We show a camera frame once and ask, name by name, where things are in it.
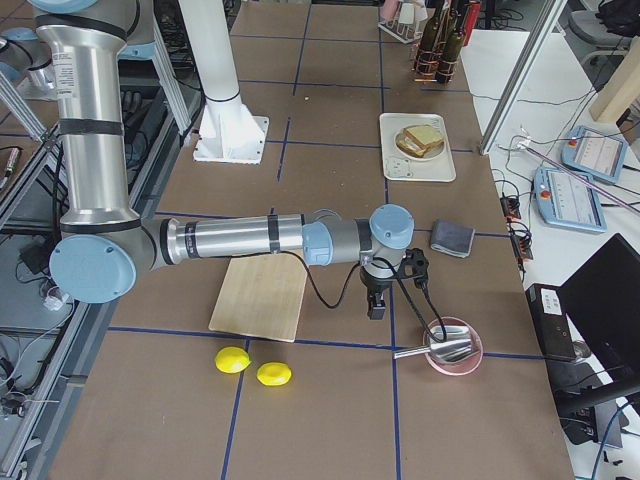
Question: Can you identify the black computer box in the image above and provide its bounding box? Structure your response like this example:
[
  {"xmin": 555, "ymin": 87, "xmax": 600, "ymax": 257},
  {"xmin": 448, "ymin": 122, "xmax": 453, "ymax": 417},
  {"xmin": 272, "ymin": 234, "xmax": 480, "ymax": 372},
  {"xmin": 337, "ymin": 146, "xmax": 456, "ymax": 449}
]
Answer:
[{"xmin": 525, "ymin": 283, "xmax": 577, "ymax": 362}]

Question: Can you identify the metal scoop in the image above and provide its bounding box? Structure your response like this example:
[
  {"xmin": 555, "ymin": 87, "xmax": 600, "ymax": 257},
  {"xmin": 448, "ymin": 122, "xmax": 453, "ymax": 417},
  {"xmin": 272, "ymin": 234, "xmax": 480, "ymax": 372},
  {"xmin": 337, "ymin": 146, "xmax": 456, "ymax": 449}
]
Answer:
[{"xmin": 393, "ymin": 325, "xmax": 479, "ymax": 364}]

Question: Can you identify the black monitor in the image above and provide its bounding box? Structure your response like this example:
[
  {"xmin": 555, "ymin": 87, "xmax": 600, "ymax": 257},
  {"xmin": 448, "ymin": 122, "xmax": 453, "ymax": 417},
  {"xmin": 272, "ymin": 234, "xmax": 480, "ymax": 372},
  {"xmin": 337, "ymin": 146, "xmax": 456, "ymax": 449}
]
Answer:
[{"xmin": 559, "ymin": 233, "xmax": 640, "ymax": 380}]

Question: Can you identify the dark wine bottle far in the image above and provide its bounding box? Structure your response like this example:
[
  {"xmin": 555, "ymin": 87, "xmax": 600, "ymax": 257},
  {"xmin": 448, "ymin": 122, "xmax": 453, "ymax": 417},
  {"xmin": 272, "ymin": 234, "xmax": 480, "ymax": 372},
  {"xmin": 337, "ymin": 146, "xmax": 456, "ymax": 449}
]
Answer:
[{"xmin": 418, "ymin": 1, "xmax": 450, "ymax": 51}]

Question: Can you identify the far blue teach pendant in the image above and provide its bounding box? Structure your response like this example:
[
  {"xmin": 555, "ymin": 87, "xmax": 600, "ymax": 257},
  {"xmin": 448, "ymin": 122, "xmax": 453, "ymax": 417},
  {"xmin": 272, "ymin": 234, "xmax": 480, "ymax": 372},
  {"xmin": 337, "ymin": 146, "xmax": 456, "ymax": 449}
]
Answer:
[{"xmin": 561, "ymin": 126, "xmax": 628, "ymax": 185}]

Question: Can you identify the yellow lemon half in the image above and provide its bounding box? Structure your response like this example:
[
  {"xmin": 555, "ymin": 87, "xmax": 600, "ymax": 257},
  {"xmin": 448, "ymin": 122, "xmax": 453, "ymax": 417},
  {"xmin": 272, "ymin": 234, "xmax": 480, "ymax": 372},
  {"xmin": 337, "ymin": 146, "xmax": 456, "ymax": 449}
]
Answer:
[{"xmin": 256, "ymin": 362, "xmax": 292, "ymax": 387}]

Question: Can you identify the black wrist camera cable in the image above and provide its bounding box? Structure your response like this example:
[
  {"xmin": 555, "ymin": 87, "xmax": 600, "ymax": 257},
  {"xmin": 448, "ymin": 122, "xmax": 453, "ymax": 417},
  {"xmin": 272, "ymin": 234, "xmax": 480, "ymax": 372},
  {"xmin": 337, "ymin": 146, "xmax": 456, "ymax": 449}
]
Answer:
[{"xmin": 277, "ymin": 252, "xmax": 451, "ymax": 351}]

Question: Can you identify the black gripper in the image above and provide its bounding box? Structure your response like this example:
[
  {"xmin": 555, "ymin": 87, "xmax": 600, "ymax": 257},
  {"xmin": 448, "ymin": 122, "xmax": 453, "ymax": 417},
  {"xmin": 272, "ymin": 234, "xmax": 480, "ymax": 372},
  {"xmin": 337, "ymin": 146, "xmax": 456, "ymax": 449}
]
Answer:
[{"xmin": 359, "ymin": 267, "xmax": 395, "ymax": 320}]

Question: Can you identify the near blue teach pendant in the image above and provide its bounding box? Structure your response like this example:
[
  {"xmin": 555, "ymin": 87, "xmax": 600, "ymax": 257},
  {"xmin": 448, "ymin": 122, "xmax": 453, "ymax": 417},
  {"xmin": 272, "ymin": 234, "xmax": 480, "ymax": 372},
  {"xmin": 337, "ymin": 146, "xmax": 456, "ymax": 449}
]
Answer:
[{"xmin": 533, "ymin": 167, "xmax": 607, "ymax": 234}]

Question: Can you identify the pink bowl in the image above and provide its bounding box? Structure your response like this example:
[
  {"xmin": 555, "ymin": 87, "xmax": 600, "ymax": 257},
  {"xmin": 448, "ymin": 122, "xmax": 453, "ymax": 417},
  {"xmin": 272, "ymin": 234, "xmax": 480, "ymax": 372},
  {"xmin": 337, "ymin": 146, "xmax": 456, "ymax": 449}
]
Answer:
[{"xmin": 423, "ymin": 316, "xmax": 484, "ymax": 376}]

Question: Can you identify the whole yellow lemon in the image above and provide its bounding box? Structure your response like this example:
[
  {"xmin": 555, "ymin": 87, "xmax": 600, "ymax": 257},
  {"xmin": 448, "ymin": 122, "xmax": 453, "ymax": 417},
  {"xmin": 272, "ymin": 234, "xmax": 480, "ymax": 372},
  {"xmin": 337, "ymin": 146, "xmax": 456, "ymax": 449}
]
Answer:
[{"xmin": 214, "ymin": 346, "xmax": 251, "ymax": 374}]

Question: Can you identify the dark wine bottle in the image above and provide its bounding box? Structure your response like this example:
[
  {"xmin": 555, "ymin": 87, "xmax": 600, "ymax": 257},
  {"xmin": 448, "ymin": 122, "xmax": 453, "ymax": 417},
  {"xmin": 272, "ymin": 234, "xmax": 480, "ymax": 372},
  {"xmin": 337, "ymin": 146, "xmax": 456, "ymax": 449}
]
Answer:
[
  {"xmin": 435, "ymin": 1, "xmax": 474, "ymax": 84},
  {"xmin": 418, "ymin": 1, "xmax": 450, "ymax": 51}
]

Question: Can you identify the copper wire bottle rack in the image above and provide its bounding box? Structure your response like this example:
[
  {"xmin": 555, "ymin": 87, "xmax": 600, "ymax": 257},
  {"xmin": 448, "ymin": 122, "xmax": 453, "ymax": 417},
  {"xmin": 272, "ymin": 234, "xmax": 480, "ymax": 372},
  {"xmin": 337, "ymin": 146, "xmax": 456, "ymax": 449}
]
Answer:
[{"xmin": 413, "ymin": 44, "xmax": 460, "ymax": 84}]

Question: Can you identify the grey folded cloth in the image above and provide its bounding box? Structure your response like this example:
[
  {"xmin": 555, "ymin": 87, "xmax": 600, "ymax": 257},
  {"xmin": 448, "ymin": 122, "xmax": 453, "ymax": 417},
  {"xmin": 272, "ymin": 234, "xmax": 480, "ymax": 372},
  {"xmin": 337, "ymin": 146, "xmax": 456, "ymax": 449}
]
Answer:
[{"xmin": 430, "ymin": 219, "xmax": 476, "ymax": 258}]

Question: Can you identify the aluminium frame post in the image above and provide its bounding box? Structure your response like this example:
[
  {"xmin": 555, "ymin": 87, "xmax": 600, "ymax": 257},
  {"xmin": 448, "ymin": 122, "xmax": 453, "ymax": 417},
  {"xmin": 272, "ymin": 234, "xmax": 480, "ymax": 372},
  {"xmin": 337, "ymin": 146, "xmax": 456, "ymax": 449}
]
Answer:
[{"xmin": 479, "ymin": 0, "xmax": 568, "ymax": 155}]

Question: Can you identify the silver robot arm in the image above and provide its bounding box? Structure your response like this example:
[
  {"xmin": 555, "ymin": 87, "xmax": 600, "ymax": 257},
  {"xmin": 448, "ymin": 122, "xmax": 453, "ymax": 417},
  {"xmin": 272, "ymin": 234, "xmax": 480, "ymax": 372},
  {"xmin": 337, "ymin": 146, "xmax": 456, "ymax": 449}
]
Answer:
[{"xmin": 33, "ymin": 1, "xmax": 418, "ymax": 319}]

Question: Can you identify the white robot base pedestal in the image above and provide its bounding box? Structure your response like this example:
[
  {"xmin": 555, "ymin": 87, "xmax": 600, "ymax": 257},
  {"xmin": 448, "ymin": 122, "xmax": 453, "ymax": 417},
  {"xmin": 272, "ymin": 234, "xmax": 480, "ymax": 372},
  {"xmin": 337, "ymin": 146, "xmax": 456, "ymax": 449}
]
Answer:
[{"xmin": 179, "ymin": 0, "xmax": 269, "ymax": 164}]

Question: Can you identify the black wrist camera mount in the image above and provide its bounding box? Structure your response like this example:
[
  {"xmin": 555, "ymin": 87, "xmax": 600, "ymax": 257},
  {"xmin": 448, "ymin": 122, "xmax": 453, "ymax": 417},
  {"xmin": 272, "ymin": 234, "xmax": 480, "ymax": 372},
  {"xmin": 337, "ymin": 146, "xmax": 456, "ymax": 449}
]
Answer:
[{"xmin": 401, "ymin": 248, "xmax": 429, "ymax": 289}]

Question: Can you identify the blue teach pendant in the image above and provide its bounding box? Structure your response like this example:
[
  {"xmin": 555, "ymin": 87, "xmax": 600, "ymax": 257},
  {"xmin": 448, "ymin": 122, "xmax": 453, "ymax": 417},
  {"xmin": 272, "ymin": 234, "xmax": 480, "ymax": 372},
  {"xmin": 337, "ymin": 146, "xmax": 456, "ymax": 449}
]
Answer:
[
  {"xmin": 533, "ymin": 167, "xmax": 607, "ymax": 234},
  {"xmin": 561, "ymin": 126, "xmax": 628, "ymax": 185}
]

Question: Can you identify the dark wine bottle near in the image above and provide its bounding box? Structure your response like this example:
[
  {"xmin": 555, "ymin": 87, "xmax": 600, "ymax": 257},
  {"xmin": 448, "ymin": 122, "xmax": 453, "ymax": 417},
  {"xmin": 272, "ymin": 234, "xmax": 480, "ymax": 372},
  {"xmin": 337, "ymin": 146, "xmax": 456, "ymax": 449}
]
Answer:
[{"xmin": 435, "ymin": 1, "xmax": 474, "ymax": 84}]

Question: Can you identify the white wire cup rack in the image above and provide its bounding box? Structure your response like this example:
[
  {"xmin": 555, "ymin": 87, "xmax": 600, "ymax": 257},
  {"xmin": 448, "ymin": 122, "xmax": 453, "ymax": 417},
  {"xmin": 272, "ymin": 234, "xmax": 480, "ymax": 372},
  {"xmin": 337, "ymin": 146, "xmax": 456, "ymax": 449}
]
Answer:
[{"xmin": 378, "ymin": 0, "xmax": 428, "ymax": 44}]

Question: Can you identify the wooden cutting board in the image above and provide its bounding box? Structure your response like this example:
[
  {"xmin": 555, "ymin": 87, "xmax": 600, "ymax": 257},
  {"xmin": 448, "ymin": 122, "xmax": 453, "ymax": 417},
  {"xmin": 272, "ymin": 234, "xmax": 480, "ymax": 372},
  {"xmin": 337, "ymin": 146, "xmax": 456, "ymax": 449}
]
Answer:
[{"xmin": 209, "ymin": 253, "xmax": 307, "ymax": 342}]

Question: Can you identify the white round plate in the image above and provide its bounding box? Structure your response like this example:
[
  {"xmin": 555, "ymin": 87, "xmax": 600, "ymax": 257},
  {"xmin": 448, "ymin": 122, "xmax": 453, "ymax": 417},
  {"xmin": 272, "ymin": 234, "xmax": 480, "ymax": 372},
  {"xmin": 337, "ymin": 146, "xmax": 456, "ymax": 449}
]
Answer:
[{"xmin": 409, "ymin": 143, "xmax": 444, "ymax": 159}]

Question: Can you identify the cream bear tray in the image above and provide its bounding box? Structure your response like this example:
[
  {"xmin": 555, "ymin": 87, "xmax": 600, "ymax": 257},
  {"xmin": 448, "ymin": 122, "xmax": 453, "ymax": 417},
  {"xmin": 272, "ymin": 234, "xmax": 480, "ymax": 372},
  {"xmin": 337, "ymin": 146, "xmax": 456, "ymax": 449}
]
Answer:
[{"xmin": 379, "ymin": 113, "xmax": 456, "ymax": 182}]

